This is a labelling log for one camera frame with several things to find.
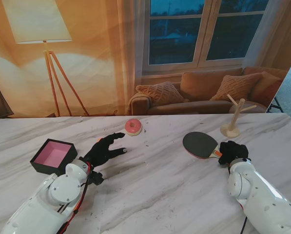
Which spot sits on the black red ping pong bat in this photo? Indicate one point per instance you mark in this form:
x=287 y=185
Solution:
x=199 y=143

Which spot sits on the black box pink inside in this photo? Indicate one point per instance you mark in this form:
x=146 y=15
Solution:
x=52 y=156

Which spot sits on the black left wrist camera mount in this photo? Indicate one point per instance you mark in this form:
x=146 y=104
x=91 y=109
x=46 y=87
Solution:
x=95 y=178

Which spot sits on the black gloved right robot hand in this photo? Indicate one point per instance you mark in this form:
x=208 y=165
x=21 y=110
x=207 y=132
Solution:
x=234 y=151

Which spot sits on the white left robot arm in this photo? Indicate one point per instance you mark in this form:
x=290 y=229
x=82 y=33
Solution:
x=43 y=202

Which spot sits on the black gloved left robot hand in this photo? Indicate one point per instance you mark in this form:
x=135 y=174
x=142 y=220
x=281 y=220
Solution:
x=102 y=152

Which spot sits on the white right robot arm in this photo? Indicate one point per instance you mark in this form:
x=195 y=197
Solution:
x=257 y=195

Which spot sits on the printed living room backdrop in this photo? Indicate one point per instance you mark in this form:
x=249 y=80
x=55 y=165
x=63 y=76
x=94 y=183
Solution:
x=86 y=61

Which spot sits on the wooden mug tree stand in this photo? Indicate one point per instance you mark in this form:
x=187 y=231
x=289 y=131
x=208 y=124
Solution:
x=234 y=119

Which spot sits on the pink frosted toy donut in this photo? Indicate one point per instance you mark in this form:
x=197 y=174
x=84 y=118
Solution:
x=133 y=126

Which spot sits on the black tripod stand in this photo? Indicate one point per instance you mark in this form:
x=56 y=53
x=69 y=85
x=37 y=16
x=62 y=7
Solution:
x=275 y=104

